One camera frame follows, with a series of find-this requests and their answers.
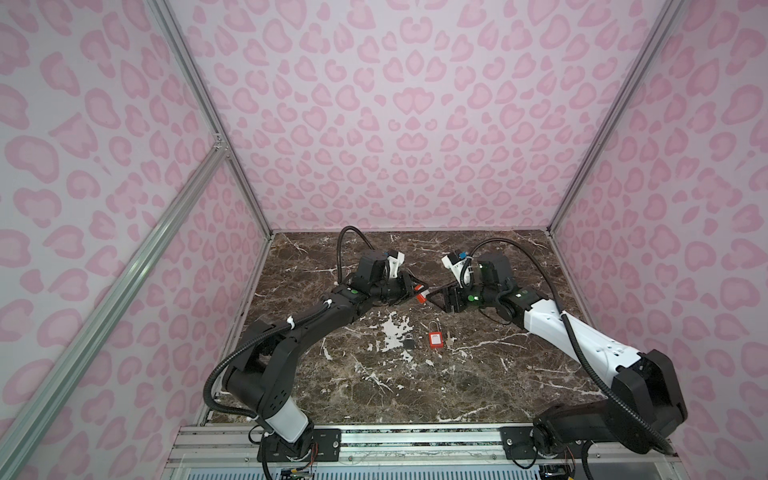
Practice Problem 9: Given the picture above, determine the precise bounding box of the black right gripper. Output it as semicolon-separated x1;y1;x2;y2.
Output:
425;276;500;313

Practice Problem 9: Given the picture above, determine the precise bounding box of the right black corrugated cable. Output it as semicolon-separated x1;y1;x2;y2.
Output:
467;237;676;455

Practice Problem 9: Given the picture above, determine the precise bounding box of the left corner aluminium post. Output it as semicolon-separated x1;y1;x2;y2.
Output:
146;0;274;240

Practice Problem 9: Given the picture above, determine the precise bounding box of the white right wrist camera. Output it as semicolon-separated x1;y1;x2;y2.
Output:
442;251;471;287

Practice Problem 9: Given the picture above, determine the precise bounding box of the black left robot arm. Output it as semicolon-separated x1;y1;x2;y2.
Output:
204;250;418;459

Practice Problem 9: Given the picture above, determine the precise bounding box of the black corrugated cable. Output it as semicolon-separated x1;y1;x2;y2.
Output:
467;237;676;455
202;225;376;419

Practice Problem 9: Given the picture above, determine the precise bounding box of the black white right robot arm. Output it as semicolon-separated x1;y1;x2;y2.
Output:
426;252;688;455

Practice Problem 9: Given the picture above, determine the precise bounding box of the right corner aluminium post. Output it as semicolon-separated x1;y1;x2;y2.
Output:
547;0;688;238

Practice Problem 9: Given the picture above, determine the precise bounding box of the diagonal aluminium frame bar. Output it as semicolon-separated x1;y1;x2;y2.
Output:
1;147;227;479

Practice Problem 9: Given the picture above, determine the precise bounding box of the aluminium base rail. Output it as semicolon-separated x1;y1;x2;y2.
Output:
162;423;687;479

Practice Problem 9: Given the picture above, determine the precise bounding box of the left black corrugated cable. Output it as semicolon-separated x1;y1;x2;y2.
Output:
202;225;376;419

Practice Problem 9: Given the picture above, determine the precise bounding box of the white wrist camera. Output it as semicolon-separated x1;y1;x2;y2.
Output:
442;251;471;287
386;250;405;279

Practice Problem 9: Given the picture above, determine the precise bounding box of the corner aluminium post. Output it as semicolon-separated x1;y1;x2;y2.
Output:
547;0;688;238
146;0;274;240

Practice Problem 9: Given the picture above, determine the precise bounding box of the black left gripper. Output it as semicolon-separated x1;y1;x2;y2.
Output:
370;270;429;306

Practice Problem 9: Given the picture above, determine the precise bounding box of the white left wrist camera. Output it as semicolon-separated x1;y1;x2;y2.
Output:
386;250;405;279

